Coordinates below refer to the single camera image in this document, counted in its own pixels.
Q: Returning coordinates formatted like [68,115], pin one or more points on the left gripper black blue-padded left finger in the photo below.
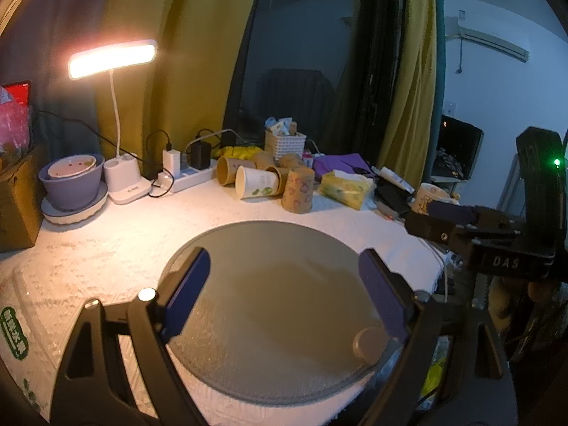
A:
[92,386]

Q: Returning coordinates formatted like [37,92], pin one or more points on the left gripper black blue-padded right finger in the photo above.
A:
[416,321]

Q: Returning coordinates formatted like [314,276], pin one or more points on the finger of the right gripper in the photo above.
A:
[437,230]
[456,214]

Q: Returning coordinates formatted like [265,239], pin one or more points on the floral brown paper cup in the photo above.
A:
[298,193]

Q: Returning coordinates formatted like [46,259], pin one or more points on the white green-print paper cup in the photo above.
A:
[253,183]

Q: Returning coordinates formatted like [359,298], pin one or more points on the brown paper cup lying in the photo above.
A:
[227,168]

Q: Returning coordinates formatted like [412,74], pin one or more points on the cartoon ceramic mug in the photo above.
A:
[427,193]

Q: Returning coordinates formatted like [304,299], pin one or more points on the yellow tissue pack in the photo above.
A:
[352,190]

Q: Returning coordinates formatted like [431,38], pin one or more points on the yellow curtain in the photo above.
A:
[405,143]

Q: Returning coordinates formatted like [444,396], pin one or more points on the purple cloth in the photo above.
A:
[349,163]

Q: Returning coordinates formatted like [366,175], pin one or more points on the white textured tablecloth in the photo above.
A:
[124,249]

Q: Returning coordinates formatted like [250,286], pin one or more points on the round grey mat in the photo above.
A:
[275,321]

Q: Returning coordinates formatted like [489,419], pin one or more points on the white woven basket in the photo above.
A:
[278,146]

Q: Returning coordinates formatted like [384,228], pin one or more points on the white round plate base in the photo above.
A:
[58,217]

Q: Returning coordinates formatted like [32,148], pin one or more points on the white air conditioner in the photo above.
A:
[490,33]

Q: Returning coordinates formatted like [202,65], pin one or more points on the yellow rubber glove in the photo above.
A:
[241,152]

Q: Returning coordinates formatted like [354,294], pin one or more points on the purple bowl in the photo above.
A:
[72,193]

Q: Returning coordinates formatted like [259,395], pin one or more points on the cardboard box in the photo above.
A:
[21,195]

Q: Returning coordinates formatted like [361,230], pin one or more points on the pink inner bowl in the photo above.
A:
[71,166]

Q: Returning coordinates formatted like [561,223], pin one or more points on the white power strip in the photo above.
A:
[188,177]

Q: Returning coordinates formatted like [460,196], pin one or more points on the black power adapter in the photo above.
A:
[200,155]

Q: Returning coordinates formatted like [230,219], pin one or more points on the white usb charger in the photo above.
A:
[172,162]

